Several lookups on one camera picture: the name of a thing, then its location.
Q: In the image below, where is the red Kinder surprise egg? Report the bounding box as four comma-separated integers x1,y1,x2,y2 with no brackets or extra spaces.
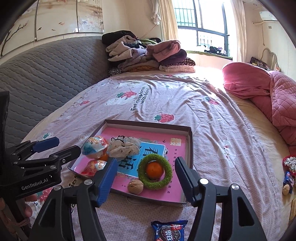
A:
81,160,107,178

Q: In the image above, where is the blue toy egg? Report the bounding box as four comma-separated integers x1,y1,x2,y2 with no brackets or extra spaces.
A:
82,136,108,159

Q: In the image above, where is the orange tangerine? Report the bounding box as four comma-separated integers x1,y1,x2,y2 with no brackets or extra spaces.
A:
145,161,164,180
99,153,109,162

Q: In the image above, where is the cream drawstring pouch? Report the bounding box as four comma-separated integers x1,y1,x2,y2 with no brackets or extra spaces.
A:
107,136,142,160

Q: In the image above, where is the blue Oreo cookie packet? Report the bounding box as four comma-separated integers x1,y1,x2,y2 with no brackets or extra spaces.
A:
151,220,188,241

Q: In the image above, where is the brown walnut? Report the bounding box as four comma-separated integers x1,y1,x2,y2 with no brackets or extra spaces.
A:
127,179,144,195

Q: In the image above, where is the green fuzzy ring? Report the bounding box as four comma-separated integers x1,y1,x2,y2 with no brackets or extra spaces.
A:
137,153,173,190

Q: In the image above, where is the person's left hand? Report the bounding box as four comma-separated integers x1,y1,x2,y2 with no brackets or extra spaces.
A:
1,194,38,240

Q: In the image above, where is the grey quilted headboard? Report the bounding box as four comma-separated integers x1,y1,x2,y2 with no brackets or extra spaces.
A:
1,36,109,147

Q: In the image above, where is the pink strawberry bear bedsheet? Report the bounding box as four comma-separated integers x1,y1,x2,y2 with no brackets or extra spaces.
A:
27,72,283,240

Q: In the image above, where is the small doll toy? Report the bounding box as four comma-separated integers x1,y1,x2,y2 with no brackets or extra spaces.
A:
282,156,295,195

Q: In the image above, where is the dark shallow cardboard box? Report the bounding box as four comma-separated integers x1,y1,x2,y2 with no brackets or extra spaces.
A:
67,119,194,207

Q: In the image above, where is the pink and blue book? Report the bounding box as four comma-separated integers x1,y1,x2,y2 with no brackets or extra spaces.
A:
74,126,187,203

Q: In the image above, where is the pile of folded clothes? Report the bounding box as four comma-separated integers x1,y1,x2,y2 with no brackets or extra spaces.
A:
101,30,196,76

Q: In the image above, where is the pink quilted blanket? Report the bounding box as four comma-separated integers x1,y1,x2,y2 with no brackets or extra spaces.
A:
222,62,295,155

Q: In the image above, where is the cream curtain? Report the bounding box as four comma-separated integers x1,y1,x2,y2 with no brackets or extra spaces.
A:
159,0,178,41

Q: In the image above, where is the painted wall panel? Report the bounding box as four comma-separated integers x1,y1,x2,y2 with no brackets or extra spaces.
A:
1,0,104,56

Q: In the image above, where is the window with dark frame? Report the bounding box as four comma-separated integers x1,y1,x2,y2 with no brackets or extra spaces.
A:
172,0,229,56

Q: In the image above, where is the white wall air conditioner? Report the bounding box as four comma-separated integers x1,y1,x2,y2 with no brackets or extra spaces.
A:
259,11,277,21

